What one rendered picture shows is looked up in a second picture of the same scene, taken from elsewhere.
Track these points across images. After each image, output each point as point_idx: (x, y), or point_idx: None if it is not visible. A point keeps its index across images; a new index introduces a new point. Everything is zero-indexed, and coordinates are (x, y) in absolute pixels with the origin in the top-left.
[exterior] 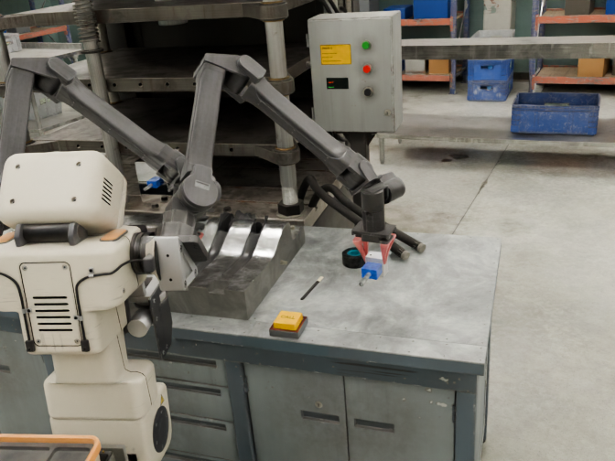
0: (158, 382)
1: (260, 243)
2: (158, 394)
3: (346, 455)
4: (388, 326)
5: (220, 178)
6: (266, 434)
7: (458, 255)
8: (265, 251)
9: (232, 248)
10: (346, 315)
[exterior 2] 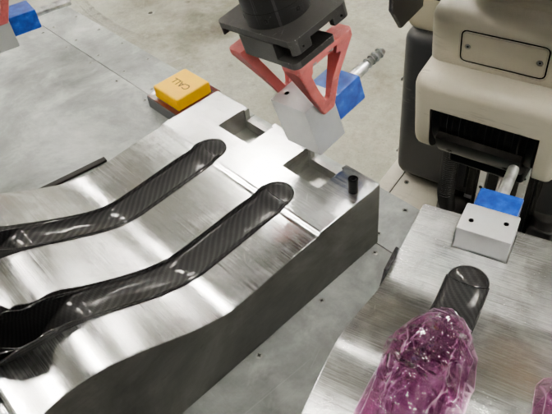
0: (426, 72)
1: (51, 213)
2: (430, 57)
3: None
4: (68, 67)
5: None
6: None
7: None
8: (66, 197)
9: (116, 251)
10: (87, 103)
